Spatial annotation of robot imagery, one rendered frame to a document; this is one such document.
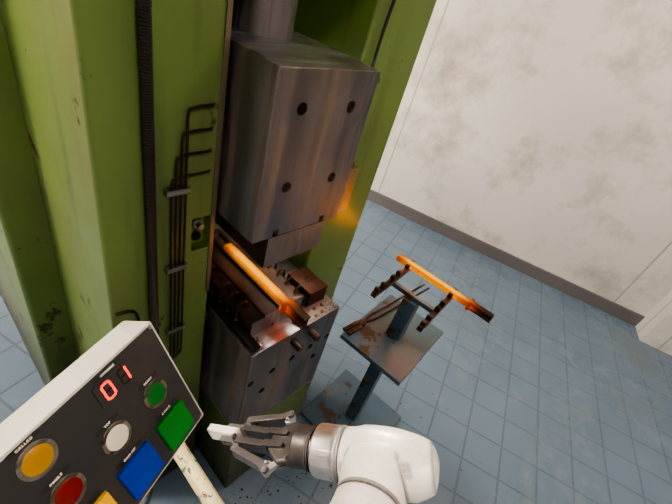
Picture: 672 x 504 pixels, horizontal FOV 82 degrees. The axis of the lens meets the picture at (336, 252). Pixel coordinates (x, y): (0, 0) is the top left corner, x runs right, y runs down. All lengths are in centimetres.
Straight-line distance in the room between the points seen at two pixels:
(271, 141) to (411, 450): 60
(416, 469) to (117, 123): 75
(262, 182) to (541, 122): 306
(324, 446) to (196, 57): 72
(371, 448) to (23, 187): 110
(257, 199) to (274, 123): 17
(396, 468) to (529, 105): 327
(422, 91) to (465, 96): 37
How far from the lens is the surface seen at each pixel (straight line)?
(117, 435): 86
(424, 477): 67
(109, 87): 78
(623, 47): 365
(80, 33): 75
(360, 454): 67
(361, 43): 115
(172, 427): 95
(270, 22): 97
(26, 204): 136
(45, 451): 79
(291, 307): 118
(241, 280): 127
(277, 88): 77
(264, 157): 81
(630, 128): 373
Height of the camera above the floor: 185
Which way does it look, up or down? 35 degrees down
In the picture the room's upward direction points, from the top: 18 degrees clockwise
